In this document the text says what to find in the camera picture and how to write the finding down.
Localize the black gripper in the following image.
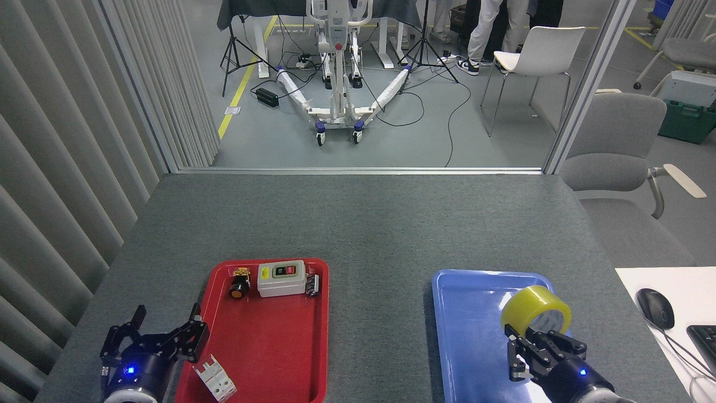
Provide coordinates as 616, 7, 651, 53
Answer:
505, 325, 616, 403
99, 304, 211, 397

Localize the yellow tape roll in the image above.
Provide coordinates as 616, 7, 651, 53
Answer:
501, 285, 572, 339

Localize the blue plastic tray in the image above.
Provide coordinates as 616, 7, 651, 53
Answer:
431, 269, 582, 403

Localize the white circuit breaker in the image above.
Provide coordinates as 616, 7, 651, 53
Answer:
192, 354, 237, 402

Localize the black orange push button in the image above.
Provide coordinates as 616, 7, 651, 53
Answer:
229, 268, 251, 299

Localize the red plastic tray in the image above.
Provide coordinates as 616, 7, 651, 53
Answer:
175, 258, 329, 403

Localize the black computer mouse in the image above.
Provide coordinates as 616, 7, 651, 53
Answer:
637, 288, 675, 330

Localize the black keyboard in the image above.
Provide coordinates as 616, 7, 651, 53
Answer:
686, 325, 716, 377

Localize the white desk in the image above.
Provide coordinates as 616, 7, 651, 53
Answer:
615, 267, 716, 403

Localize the grey office chair with armrest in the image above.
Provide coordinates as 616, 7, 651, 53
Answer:
559, 90, 708, 268

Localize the green plastic crate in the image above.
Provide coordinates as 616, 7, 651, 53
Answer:
658, 100, 716, 145

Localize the black tripod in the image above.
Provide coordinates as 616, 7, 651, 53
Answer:
220, 0, 277, 97
398, 0, 459, 85

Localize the white plastic chair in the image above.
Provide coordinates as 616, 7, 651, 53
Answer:
481, 26, 586, 138

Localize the white box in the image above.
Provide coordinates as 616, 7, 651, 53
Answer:
652, 71, 716, 108

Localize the person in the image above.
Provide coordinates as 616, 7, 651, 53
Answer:
456, 0, 507, 76
503, 0, 566, 54

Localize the grey padded chair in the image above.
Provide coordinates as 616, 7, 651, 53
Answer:
633, 34, 716, 90

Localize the white wheeled stand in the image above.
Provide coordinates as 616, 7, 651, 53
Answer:
276, 0, 412, 147

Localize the black mouse cable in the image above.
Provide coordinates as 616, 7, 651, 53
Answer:
652, 322, 716, 387

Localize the grey switch box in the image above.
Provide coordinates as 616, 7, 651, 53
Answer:
257, 260, 307, 298

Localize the black floor cable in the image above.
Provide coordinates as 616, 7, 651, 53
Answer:
445, 73, 473, 167

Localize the silver frame post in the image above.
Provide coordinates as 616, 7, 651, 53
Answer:
543, 0, 638, 174

